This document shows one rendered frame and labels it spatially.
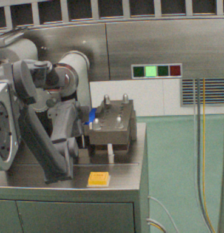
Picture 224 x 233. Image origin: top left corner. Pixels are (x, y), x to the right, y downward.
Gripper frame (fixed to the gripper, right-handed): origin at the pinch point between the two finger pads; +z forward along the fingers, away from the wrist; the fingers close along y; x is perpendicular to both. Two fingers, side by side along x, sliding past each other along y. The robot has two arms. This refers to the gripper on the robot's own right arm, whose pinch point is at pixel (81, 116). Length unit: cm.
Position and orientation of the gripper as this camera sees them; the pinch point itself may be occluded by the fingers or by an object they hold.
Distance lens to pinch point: 169.9
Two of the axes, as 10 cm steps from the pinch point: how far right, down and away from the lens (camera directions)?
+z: 1.4, 1.3, 9.8
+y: 9.9, -0.3, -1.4
